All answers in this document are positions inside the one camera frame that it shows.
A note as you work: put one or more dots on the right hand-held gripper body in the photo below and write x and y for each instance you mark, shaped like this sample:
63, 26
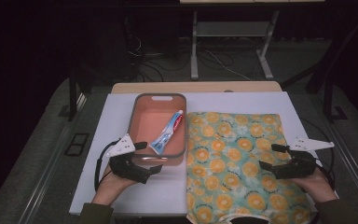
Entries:
298, 168

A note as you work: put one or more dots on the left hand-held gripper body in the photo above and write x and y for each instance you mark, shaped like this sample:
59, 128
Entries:
127, 168

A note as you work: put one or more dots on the orange plastic bin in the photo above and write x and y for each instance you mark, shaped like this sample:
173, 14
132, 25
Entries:
150, 121

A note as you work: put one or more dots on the toothpaste tube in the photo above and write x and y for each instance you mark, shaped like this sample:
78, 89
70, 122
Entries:
167, 132

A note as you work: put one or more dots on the orange print tote bag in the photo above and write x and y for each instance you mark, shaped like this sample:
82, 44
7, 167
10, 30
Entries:
230, 174

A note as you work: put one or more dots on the person's left hand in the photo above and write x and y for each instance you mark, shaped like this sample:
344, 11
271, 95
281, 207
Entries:
108, 188

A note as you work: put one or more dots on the person's right hand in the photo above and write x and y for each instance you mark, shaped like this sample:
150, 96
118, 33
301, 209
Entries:
318, 186

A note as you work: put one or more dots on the white board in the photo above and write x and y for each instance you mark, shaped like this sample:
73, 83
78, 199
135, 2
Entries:
121, 189

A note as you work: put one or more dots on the black metal stand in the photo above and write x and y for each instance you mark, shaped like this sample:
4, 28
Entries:
328, 99
72, 93

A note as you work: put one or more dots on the aluminium rail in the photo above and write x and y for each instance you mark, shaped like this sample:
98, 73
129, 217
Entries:
51, 165
351, 161

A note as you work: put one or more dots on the grey metal desk frame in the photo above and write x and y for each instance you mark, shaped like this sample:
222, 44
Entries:
230, 28

